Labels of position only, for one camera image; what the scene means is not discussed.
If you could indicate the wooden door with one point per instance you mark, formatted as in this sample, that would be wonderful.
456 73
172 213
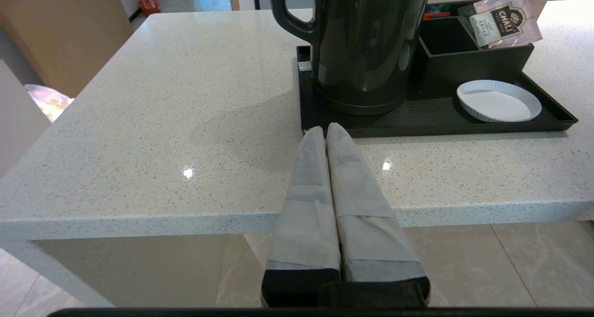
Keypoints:
65 29

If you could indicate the clear bag colourful contents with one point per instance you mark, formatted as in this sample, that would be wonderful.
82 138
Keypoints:
48 101

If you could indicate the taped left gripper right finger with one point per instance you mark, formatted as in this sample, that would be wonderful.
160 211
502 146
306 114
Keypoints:
371 233

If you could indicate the black rectangular tray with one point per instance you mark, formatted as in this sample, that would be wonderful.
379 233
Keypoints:
417 117

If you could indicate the white panel cabinet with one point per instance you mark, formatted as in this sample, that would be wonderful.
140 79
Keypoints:
18 117

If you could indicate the white round coaster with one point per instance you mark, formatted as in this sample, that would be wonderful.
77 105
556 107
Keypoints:
499 101

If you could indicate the pink tea bag packet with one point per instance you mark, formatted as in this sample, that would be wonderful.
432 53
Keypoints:
503 20

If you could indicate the black electric kettle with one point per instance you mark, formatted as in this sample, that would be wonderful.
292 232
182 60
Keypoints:
366 43

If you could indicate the red sachet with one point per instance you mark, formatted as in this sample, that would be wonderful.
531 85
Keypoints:
436 15

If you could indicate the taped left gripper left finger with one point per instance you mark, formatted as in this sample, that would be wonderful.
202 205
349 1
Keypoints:
306 219

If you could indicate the red bag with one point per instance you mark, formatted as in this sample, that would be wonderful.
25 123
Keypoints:
148 0

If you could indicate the black organizer box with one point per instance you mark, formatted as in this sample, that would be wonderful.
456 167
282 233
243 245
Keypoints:
464 61

